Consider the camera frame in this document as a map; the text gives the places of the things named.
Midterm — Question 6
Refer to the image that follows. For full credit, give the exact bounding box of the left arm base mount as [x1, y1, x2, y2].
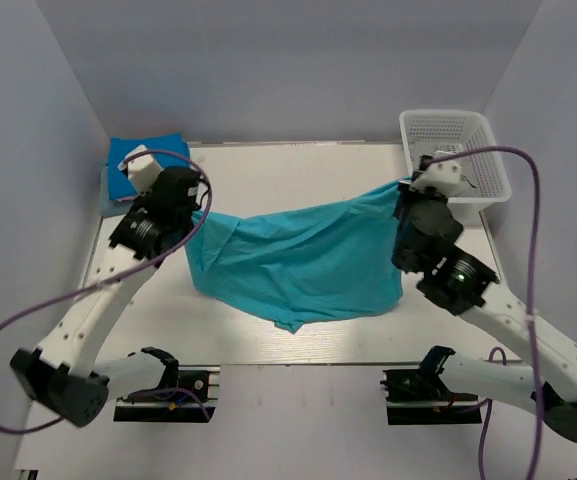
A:
[113, 366, 220, 424]

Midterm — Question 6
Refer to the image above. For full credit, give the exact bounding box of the teal t shirt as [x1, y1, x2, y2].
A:
[185, 181, 404, 333]

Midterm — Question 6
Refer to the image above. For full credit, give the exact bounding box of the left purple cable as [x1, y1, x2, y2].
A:
[0, 149, 214, 434]

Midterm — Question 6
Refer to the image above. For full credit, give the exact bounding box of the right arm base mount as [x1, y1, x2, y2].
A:
[380, 368, 482, 426]

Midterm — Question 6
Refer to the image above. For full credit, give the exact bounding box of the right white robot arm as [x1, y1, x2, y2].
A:
[392, 189, 577, 443]

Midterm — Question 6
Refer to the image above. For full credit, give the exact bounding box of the folded light blue t shirt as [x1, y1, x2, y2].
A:
[99, 165, 136, 218]

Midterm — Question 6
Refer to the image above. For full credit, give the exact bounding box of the white plastic basket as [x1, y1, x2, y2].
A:
[398, 108, 513, 206]

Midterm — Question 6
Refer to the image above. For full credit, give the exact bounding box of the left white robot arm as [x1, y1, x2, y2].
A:
[10, 166, 201, 427]

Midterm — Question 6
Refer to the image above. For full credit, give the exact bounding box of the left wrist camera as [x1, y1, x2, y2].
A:
[118, 145, 163, 195]

